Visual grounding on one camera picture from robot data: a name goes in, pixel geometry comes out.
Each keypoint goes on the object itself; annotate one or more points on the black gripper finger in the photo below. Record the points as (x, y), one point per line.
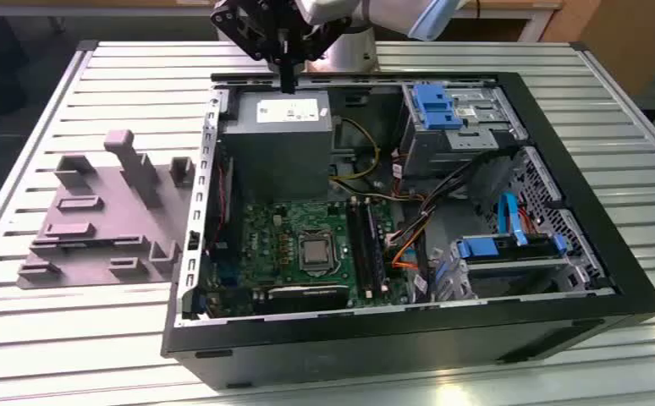
(322, 40)
(238, 25)

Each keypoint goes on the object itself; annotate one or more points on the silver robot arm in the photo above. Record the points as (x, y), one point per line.
(355, 51)

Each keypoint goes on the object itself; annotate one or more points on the blue drive latch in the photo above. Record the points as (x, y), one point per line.
(435, 105)

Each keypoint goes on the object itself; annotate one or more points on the grey power supply unit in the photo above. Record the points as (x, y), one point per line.
(276, 156)

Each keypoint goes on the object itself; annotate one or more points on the silver optical drive cage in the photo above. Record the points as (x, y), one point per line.
(474, 141)

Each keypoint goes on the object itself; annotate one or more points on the grey parts rack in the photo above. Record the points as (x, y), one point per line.
(112, 199)

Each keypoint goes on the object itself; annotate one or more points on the silver CPU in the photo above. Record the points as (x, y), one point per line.
(316, 252)

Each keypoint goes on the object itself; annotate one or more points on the green motherboard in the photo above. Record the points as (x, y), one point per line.
(266, 270)

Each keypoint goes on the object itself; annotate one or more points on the brown wooden cabinet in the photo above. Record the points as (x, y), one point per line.
(638, 38)

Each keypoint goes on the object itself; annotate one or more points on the blue disk carrier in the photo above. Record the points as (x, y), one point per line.
(483, 247)

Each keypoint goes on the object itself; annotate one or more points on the black graphics card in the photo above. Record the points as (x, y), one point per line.
(304, 296)

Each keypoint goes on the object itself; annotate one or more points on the silver disk bay cage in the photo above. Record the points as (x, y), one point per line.
(519, 264)

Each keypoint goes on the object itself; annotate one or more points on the blue rear port connector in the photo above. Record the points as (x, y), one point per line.
(196, 302)

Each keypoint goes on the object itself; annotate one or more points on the black PC case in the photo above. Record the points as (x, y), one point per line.
(362, 351)

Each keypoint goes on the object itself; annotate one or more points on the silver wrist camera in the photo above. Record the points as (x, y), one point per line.
(324, 10)

